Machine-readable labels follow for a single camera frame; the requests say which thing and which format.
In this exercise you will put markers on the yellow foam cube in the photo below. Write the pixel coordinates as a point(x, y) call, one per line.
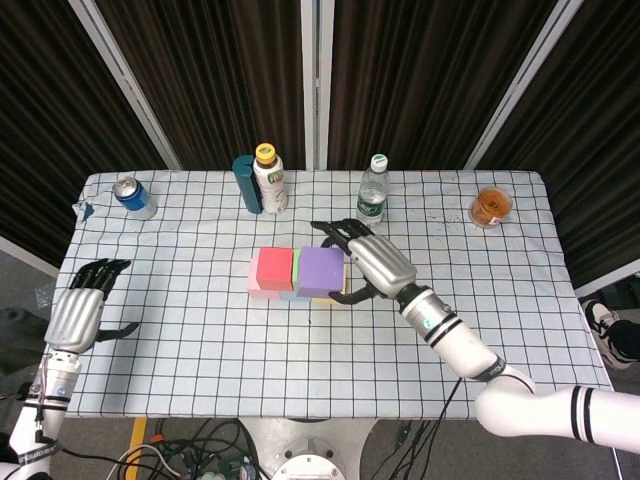
point(325, 301)

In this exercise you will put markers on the green circuit board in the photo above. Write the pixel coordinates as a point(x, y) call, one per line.
point(230, 467)

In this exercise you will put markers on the blue silver soda can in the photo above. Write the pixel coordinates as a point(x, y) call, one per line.
point(135, 200)

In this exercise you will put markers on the light blue foam cube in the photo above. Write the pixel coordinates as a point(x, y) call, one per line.
point(290, 296)

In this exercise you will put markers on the yellow floor tape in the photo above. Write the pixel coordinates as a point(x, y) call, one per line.
point(138, 440)

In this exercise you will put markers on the dark partition panel white frame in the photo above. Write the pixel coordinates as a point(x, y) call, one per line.
point(415, 75)
point(210, 75)
point(600, 125)
point(40, 125)

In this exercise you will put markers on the clear water bottle green label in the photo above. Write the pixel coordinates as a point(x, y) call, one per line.
point(372, 200)

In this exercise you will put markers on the pink foam cube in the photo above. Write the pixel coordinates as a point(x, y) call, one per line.
point(252, 282)

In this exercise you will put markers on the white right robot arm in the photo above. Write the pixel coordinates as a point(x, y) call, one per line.
point(465, 345)

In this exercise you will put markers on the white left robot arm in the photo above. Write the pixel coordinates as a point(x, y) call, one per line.
point(45, 400)

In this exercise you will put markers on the blue tablecloth clip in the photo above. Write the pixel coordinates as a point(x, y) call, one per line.
point(86, 210)

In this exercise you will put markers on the white silver robot base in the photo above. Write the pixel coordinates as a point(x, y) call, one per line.
point(310, 450)

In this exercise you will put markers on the white black checkered tablecloth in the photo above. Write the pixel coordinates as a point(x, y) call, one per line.
point(300, 380)

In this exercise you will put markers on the white drink bottle yellow cap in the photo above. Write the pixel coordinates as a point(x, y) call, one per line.
point(271, 185)

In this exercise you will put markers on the purple foam cube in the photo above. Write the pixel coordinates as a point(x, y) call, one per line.
point(320, 272)

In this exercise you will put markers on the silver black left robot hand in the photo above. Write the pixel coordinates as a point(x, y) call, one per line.
point(75, 315)

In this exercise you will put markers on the green foam cube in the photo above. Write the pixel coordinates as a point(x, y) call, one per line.
point(296, 265)

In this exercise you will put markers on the teal box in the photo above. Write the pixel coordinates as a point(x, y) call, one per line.
point(246, 185)

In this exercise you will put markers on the red foam cube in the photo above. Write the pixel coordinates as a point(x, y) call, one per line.
point(274, 269)

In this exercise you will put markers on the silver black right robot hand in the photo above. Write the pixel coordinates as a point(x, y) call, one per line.
point(385, 262)

